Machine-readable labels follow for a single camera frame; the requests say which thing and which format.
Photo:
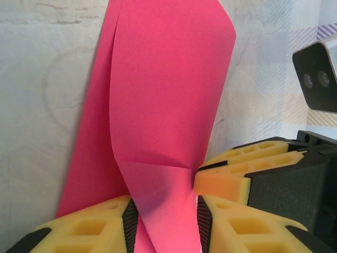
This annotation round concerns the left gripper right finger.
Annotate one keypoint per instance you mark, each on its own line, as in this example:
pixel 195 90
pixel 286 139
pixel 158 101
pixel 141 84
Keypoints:
pixel 250 232

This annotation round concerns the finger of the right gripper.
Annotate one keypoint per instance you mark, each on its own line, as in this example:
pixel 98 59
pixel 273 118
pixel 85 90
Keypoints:
pixel 250 153
pixel 221 187

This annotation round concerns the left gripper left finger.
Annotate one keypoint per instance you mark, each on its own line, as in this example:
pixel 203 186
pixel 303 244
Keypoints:
pixel 87 232

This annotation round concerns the pink square paper sheet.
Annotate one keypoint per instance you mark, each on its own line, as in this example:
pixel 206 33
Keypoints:
pixel 163 92

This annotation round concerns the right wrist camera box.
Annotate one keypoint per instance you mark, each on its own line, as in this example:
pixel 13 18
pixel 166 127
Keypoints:
pixel 313 79

